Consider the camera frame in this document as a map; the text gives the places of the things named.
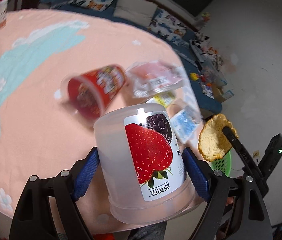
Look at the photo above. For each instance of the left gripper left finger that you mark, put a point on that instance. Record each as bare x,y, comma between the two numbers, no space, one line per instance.
33,218

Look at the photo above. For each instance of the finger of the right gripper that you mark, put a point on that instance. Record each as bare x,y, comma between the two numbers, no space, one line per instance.
238,144

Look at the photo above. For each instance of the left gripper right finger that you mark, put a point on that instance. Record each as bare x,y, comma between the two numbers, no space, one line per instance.
246,218

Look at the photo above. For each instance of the bread slice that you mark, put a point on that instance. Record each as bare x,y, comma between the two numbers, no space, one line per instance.
212,143

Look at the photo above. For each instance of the clear strawberry yogurt cup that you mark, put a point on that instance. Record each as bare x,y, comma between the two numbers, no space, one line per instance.
142,165

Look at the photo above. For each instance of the red cartoon paper cup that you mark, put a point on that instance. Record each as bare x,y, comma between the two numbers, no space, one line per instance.
89,94

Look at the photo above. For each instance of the person's right hand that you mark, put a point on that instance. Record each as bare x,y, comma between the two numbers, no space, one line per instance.
229,201

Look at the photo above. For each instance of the green plastic mesh basket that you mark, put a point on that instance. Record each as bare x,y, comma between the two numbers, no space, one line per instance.
223,165

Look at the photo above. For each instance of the blue white milk carton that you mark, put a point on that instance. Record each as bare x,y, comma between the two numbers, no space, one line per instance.
184,123

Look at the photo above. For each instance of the cardboard box on sofa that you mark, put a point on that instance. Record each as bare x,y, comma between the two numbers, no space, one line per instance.
219,95

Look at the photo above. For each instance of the peach printed tablecloth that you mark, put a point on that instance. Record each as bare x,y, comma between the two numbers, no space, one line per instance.
38,49

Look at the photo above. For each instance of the yellow toy on sofa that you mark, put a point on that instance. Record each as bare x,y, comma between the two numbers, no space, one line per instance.
194,76

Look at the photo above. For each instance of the plush toys pile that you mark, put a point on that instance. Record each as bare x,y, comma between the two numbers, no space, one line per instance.
200,45

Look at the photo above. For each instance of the blue corner sofa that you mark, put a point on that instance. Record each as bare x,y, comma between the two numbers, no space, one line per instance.
187,57

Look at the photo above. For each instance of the clear pink plastic bag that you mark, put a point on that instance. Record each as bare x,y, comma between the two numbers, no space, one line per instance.
146,79

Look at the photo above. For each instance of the right butterfly print pillow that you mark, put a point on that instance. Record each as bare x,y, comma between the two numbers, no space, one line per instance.
169,28

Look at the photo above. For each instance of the beige cushion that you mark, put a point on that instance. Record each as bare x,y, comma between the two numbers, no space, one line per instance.
137,11

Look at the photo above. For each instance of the wall power socket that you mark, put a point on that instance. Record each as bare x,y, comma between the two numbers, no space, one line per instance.
256,156

